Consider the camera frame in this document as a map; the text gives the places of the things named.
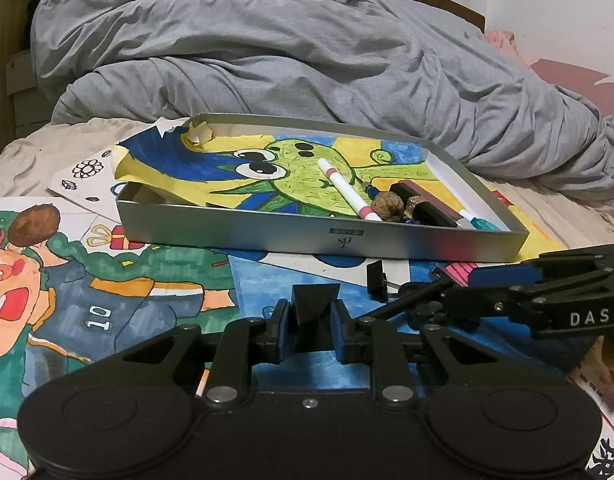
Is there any white marker pink band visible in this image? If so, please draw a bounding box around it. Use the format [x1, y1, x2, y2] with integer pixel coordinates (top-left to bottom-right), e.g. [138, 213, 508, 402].
[318, 158, 381, 222]

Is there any green frog drawing paper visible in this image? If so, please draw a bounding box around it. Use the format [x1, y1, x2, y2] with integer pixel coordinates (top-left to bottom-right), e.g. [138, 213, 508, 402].
[112, 127, 461, 217]

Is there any red-haired boy drawing paper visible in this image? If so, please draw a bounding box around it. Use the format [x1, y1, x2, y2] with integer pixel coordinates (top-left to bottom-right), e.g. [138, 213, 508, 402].
[0, 197, 239, 479]

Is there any blue yellow cartoon drawing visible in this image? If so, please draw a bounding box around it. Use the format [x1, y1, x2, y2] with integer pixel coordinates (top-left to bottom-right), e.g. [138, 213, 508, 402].
[227, 179, 588, 394]

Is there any black white doodle paper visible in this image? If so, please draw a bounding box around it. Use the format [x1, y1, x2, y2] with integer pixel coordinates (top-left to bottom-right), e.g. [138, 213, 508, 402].
[49, 118, 189, 223]

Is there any beige bed sheet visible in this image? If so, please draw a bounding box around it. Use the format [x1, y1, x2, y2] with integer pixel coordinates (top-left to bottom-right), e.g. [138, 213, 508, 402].
[0, 118, 614, 260]

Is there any blue pen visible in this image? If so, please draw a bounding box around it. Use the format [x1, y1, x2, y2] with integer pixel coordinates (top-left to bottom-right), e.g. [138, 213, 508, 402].
[365, 184, 382, 202]

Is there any black cylinder gold band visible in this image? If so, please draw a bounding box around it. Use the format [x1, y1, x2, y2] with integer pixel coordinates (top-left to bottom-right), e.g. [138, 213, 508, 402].
[405, 195, 458, 229]

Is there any brown walnut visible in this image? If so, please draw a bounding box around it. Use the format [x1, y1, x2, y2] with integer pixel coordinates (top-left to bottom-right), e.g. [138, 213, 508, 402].
[371, 191, 405, 222]

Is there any pink ruffled pillow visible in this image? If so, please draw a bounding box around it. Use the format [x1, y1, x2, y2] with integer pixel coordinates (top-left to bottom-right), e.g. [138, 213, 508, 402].
[485, 29, 528, 67]

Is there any black binder clip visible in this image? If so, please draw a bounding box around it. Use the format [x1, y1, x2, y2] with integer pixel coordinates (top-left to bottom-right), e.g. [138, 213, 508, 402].
[291, 284, 339, 353]

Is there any pink grey marker pen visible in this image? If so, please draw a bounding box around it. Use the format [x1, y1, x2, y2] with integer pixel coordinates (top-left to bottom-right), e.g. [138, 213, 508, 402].
[389, 181, 498, 232]

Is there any silver shallow box tray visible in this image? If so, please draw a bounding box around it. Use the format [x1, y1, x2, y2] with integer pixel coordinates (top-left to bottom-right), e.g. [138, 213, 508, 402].
[117, 114, 528, 262]

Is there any grey rumpled duvet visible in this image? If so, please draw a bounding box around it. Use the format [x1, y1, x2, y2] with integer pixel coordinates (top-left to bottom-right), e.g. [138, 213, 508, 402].
[30, 0, 614, 208]

